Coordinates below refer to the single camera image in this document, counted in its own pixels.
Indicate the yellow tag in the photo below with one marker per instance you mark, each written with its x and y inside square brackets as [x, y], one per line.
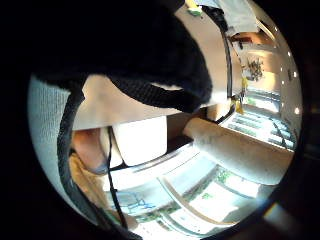
[239, 106]

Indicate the green and yellow object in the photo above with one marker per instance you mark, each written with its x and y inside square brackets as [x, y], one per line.
[194, 9]

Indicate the dark wall ornament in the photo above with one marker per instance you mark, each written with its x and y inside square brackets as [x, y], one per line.
[255, 69]

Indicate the the person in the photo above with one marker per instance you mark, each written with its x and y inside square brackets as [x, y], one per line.
[46, 133]

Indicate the white cloth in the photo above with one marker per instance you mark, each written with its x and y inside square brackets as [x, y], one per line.
[240, 15]

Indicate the white box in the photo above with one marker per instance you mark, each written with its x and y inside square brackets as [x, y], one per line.
[141, 141]

